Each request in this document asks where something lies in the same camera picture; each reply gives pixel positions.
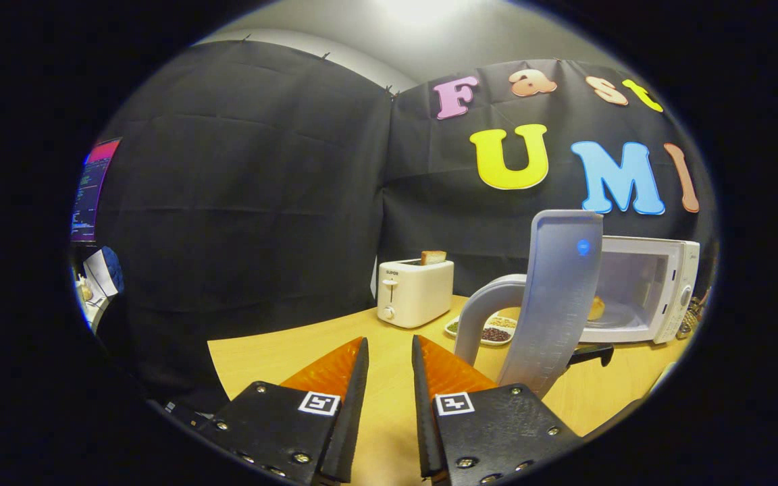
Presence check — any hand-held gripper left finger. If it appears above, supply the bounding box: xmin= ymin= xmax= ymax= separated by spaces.
xmin=197 ymin=336 xmax=370 ymax=486

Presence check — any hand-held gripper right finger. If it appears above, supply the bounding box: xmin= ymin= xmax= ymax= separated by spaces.
xmin=411 ymin=334 xmax=582 ymax=486

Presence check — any white microwave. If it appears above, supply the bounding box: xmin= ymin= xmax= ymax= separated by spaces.
xmin=455 ymin=209 xmax=701 ymax=399

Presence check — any white divided dish with beans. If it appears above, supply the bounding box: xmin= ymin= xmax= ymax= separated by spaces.
xmin=444 ymin=314 xmax=519 ymax=346

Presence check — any white toaster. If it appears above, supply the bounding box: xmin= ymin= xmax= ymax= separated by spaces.
xmin=377 ymin=259 xmax=455 ymax=329

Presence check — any black backdrop cloth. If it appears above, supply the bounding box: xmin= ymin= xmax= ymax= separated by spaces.
xmin=88 ymin=39 xmax=721 ymax=406

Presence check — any white paper sheet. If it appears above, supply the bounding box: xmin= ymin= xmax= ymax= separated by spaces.
xmin=84 ymin=248 xmax=120 ymax=298

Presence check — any computer monitor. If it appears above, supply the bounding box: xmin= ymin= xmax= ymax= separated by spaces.
xmin=70 ymin=138 xmax=122 ymax=244

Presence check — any ceiling light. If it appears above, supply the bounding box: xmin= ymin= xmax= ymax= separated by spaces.
xmin=372 ymin=0 xmax=471 ymax=28

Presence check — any metal wire basket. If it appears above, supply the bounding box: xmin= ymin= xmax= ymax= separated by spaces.
xmin=676 ymin=297 xmax=707 ymax=340

